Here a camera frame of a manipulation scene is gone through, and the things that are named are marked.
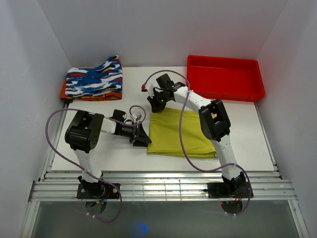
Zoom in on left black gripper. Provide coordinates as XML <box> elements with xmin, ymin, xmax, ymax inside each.
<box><xmin>118</xmin><ymin>121</ymin><xmax>152</xmax><ymax>148</ymax></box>

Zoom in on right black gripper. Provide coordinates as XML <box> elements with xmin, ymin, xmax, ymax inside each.
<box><xmin>147</xmin><ymin>91</ymin><xmax>170</xmax><ymax>114</ymax></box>

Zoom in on yellow-green trousers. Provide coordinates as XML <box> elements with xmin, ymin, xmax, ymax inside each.
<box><xmin>147</xmin><ymin>108</ymin><xmax>216</xmax><ymax>158</ymax></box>

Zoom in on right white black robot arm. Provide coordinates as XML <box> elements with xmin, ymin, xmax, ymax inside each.
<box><xmin>141</xmin><ymin>70</ymin><xmax>250</xmax><ymax>197</ymax></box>

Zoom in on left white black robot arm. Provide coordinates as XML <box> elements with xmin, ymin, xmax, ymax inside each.
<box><xmin>65</xmin><ymin>110</ymin><xmax>152</xmax><ymax>199</ymax></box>

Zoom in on folded multicolour patterned trousers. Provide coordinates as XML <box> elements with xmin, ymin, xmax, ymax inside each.
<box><xmin>60</xmin><ymin>56</ymin><xmax>123</xmax><ymax>101</ymax></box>

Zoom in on red plastic tray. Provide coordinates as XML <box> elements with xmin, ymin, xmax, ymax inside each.
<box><xmin>187</xmin><ymin>55</ymin><xmax>265</xmax><ymax>103</ymax></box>

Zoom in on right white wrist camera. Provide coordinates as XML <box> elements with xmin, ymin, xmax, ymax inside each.
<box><xmin>141</xmin><ymin>83</ymin><xmax>155</xmax><ymax>98</ymax></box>

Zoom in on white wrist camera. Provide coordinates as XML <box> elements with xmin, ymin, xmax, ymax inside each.
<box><xmin>130</xmin><ymin>113</ymin><xmax>142</xmax><ymax>123</ymax></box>
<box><xmin>141</xmin><ymin>83</ymin><xmax>155</xmax><ymax>98</ymax></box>

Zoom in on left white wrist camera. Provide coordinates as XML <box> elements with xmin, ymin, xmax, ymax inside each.
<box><xmin>130</xmin><ymin>113</ymin><xmax>142</xmax><ymax>123</ymax></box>

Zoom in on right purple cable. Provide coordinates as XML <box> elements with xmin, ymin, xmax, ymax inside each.
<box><xmin>144</xmin><ymin>69</ymin><xmax>253</xmax><ymax>216</ymax></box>

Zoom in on purple cable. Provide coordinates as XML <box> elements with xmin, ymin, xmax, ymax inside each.
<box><xmin>45</xmin><ymin>105</ymin><xmax>147</xmax><ymax>223</ymax></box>
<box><xmin>144</xmin><ymin>69</ymin><xmax>253</xmax><ymax>216</ymax></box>

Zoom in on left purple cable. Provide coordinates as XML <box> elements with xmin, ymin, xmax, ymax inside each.
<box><xmin>45</xmin><ymin>105</ymin><xmax>147</xmax><ymax>223</ymax></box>

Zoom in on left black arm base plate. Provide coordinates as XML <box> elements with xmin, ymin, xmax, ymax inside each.
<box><xmin>76</xmin><ymin>183</ymin><xmax>119</xmax><ymax>199</ymax></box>

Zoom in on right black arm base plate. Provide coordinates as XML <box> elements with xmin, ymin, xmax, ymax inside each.
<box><xmin>204</xmin><ymin>182</ymin><xmax>254</xmax><ymax>198</ymax></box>

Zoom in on aluminium rail frame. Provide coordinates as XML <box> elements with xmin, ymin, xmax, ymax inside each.
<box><xmin>19</xmin><ymin>99</ymin><xmax>310</xmax><ymax>238</ymax></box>

